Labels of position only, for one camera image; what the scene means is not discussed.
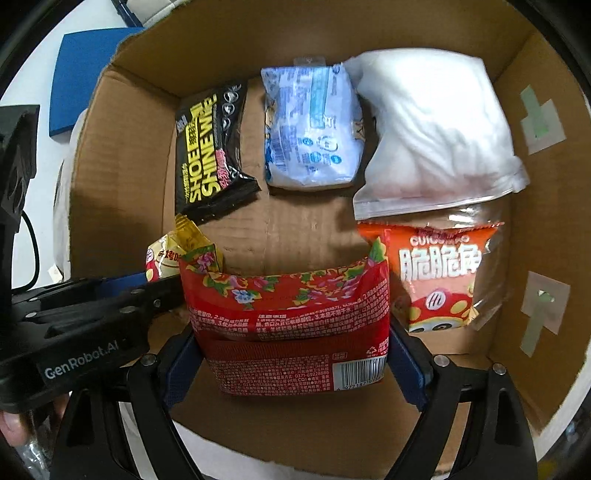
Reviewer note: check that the blue foam mat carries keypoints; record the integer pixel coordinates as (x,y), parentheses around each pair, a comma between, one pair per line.
(87,83)

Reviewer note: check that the black wipes packet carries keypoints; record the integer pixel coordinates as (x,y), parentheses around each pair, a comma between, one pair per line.
(207,152)

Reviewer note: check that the red floral snack packet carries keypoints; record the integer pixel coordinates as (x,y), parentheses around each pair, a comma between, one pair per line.
(286,323)

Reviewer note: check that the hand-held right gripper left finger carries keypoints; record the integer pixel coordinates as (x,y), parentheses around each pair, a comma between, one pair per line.
(178,371)

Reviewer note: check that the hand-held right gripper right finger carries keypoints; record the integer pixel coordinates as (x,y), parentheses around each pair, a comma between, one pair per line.
(411,369)

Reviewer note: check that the cardboard box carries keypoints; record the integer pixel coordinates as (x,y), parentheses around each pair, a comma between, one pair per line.
(304,221)

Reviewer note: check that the light blue wipes packet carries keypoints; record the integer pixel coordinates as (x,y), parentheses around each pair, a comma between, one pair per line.
(309,129)

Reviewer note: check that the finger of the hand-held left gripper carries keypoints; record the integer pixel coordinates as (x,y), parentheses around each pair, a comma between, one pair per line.
(115,307)
(122,282)

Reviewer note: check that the grey table cloth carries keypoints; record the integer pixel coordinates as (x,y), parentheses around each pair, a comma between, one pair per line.
(62,221)

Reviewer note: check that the yellow snack packet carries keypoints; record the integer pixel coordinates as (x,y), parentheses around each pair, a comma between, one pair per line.
(166,258)

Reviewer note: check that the person's left hand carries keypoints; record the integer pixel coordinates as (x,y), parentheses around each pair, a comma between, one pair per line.
(11,427)

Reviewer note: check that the white padded chair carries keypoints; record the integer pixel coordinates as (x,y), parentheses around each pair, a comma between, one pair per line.
(147,11)

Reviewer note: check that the white zip bag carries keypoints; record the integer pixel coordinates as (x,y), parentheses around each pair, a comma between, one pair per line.
(429,129)

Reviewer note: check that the orange snack packet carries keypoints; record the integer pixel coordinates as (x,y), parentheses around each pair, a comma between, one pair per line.
(438,277)

